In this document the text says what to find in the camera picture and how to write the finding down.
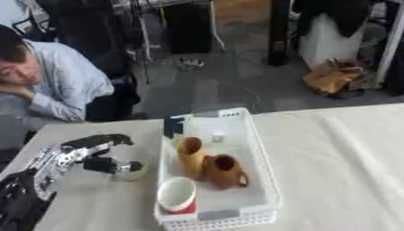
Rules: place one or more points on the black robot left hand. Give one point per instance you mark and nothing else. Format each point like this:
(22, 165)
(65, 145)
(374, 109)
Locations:
(100, 165)

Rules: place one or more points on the clear glass cup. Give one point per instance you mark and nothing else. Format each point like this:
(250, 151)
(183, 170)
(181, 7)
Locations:
(131, 176)

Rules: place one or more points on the silver black robot left arm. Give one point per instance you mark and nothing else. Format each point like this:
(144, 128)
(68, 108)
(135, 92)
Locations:
(37, 180)

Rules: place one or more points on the red and white cup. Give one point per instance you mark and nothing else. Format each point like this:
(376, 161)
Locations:
(176, 195)

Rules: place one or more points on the dark blue tag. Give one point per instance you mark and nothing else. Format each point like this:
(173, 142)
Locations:
(172, 126)

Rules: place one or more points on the person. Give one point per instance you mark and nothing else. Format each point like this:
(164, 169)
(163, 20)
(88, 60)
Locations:
(63, 81)

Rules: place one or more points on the yellow ceramic mug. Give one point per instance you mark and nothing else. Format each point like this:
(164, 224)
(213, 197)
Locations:
(192, 161)

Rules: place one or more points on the black office chair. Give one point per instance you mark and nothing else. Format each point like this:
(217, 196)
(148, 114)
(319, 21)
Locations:
(105, 54)

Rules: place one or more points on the small white cube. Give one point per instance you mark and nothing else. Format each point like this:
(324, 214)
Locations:
(218, 137)

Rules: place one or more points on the brown ceramic mug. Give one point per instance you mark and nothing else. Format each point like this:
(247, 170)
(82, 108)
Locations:
(225, 176)

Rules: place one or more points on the small silver floor object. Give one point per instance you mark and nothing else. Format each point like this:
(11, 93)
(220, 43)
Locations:
(190, 63)

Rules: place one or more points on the black bin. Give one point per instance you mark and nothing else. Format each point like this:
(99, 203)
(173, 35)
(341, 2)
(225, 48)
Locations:
(187, 27)

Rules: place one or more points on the white perforated plastic basket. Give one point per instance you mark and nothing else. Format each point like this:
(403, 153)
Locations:
(263, 192)

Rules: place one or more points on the black table leg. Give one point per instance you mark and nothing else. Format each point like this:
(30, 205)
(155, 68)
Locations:
(278, 33)

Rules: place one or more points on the brown paper bag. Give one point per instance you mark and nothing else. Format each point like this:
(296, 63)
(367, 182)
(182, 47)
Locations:
(331, 78)

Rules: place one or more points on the black jacket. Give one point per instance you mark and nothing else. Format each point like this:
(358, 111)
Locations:
(342, 15)

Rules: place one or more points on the white post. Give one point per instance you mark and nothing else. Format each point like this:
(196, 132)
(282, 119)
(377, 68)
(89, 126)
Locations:
(389, 45)

